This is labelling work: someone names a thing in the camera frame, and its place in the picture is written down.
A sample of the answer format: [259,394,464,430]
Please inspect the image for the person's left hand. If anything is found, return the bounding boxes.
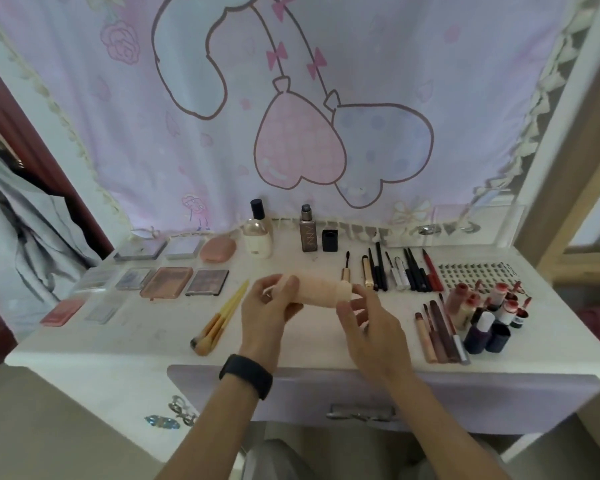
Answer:
[239,274,305,365]

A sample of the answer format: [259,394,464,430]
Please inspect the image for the person's right hand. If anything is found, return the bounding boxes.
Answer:
[335,283,415,385]

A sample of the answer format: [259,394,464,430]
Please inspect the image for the yellow handled makeup brushes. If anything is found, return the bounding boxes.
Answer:
[195,283,250,357]

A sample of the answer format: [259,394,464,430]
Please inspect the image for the pink concealer tube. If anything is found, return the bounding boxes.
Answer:
[413,312,439,365]

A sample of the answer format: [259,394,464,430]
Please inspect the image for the beige cap lip wand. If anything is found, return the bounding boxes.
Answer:
[422,303,449,365]

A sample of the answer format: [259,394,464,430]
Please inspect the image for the peach pump bottle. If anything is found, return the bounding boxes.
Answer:
[275,273,355,308]

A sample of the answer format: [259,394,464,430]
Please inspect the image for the long black makeup pencil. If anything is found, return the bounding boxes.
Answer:
[375,242,387,292]

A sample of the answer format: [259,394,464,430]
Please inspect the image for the dark pencil pink tip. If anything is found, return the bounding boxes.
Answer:
[407,248,433,293]

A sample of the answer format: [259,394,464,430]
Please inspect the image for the short black makeup pencil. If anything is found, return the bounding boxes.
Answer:
[402,248,419,292]

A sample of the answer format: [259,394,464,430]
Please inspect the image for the purple drawer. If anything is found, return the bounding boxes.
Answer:
[167,364,600,435]

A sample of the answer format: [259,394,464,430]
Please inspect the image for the white round pump bottle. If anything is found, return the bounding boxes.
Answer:
[242,219,273,259]

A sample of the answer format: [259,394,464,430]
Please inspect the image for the red applicator wand silver cap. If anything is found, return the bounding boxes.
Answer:
[439,293,472,367]

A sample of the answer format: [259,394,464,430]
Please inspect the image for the pink rounded compact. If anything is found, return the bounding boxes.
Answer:
[199,236,237,263]

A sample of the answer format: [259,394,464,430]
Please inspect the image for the beige tube black cap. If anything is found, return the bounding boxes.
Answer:
[455,294,491,331]

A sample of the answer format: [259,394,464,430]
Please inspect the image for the red makeup pencil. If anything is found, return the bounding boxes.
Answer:
[421,249,446,292]

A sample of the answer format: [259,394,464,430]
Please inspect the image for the dark square foundation bottle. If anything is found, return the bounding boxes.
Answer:
[299,204,320,253]

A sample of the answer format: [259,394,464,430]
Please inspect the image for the brown blush palette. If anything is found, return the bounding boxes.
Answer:
[139,267,195,301]

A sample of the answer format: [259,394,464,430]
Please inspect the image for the small grey square palette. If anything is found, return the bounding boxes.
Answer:
[163,238,206,261]

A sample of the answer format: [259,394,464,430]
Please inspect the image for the false eyelash tray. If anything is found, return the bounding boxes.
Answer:
[435,262,531,295]

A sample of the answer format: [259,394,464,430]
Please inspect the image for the small pale tube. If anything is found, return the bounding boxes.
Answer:
[497,299,520,325]

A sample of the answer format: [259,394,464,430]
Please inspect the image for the silver square palette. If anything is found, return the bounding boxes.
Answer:
[115,268,153,291]

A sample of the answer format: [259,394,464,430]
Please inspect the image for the clear square palette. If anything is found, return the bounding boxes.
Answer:
[85,299,123,325]

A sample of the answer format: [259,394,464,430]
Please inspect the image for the pink blush compact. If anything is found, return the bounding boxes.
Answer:
[39,298,86,327]

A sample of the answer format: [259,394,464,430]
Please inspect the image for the person's left forearm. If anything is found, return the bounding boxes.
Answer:
[157,374,269,480]

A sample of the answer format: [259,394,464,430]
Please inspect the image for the person's right forearm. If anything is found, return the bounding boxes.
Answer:
[385,367,511,480]

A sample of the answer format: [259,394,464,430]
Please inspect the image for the white dressing table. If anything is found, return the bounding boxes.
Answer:
[3,0,600,463]

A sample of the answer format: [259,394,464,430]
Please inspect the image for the black smartwatch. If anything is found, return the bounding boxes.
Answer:
[219,353,275,401]

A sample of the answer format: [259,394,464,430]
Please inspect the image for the blue shiny cabinet sticker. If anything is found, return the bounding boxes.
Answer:
[145,415,181,431]

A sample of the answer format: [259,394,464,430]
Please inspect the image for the pink cartoon cloth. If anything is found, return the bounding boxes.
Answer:
[0,0,596,235]

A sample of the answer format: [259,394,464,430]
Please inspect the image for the white hanging garment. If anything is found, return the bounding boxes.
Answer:
[0,144,101,341]

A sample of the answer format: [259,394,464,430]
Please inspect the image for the dark red wooden door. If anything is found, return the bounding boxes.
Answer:
[0,47,113,365]

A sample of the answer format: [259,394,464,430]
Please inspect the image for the silver drawer handle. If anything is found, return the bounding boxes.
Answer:
[325,403,397,422]

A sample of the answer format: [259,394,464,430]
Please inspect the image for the wooden bed frame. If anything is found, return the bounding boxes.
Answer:
[515,102,600,480]

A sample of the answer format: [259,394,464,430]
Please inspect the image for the gold door handle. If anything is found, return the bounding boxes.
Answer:
[0,112,26,171]

